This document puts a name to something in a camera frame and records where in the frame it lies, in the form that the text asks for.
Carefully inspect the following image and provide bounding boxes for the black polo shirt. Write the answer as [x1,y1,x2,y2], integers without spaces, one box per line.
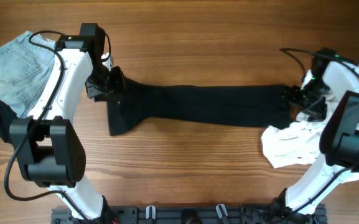
[107,79,292,136]

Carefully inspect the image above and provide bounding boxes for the white t-shirt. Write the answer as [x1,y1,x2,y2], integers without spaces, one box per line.
[261,62,359,168]

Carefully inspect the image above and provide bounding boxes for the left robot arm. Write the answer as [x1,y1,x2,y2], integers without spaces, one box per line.
[4,23,126,223]

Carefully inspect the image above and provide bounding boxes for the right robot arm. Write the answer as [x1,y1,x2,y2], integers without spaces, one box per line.
[269,51,359,223]

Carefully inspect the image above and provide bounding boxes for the folded light blue jeans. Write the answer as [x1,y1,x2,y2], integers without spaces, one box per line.
[0,31,55,118]

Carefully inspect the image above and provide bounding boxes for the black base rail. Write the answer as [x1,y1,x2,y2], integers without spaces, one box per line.
[50,203,328,224]

